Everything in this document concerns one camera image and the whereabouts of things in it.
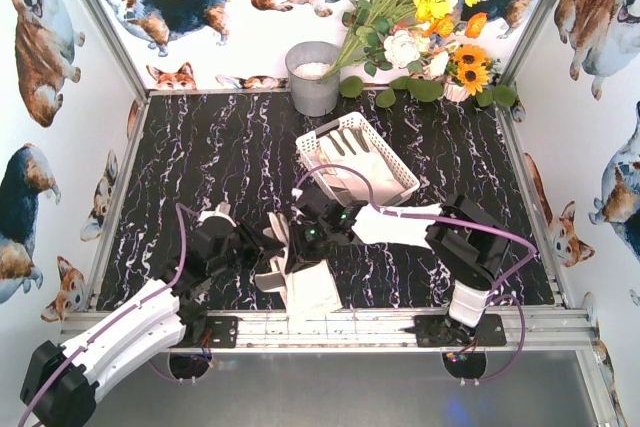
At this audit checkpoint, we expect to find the white green glove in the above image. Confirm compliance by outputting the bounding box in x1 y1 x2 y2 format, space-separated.
318 128 405 205

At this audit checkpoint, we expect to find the white grey cuff glove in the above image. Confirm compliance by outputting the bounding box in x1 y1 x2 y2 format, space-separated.
255 212 342 328

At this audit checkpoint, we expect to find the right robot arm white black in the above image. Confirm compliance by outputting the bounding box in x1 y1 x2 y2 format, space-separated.
284 188 510 329

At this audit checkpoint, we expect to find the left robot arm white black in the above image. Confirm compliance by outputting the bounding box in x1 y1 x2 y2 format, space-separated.
18 204 286 426

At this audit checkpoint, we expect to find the white perforated storage basket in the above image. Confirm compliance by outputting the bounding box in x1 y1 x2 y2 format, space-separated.
295 112 420 206

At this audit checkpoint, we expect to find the grey metal bucket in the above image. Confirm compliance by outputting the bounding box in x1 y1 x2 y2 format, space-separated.
285 41 340 117

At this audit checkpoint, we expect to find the white ribbed sunflower pot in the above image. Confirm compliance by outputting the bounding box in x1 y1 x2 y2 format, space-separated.
443 80 471 103

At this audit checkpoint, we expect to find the artificial flower bouquet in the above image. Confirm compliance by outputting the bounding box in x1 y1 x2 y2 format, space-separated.
332 0 532 108

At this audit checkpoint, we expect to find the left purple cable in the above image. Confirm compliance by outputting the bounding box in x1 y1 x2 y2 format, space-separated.
17 203 201 427

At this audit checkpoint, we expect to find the purple cable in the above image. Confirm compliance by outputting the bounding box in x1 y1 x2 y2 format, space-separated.
294 164 539 383
17 203 201 427

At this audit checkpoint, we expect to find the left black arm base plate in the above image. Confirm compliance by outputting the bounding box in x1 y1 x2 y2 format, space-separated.
193 315 239 349

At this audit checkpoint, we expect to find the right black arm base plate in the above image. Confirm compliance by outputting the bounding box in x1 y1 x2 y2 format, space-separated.
402 314 507 347

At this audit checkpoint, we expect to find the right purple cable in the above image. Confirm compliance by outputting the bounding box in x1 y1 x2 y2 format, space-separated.
294 164 539 383

